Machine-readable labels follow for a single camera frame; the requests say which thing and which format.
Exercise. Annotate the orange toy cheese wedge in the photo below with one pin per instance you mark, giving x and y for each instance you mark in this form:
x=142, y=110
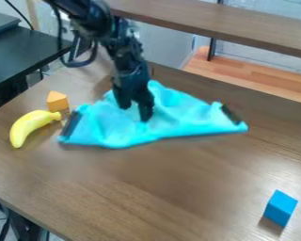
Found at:
x=57, y=102

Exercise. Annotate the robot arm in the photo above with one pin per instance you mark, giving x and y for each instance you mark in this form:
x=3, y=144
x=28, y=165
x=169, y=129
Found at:
x=92, y=19

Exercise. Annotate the light blue cloth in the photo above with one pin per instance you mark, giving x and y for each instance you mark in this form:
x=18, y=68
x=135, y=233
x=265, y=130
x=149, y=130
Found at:
x=165, y=120

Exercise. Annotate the blue block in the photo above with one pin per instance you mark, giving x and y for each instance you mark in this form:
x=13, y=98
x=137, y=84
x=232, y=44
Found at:
x=280, y=207

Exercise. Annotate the wooden shelf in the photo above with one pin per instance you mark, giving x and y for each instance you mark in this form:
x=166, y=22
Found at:
x=241, y=47

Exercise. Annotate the black desk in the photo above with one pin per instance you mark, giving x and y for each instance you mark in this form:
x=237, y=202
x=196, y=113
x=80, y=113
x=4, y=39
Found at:
x=15, y=53

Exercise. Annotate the yellow toy banana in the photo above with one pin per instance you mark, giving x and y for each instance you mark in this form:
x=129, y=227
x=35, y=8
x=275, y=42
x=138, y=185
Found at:
x=28, y=125

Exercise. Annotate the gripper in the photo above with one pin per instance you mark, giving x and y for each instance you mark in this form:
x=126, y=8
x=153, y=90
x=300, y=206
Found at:
x=130, y=70

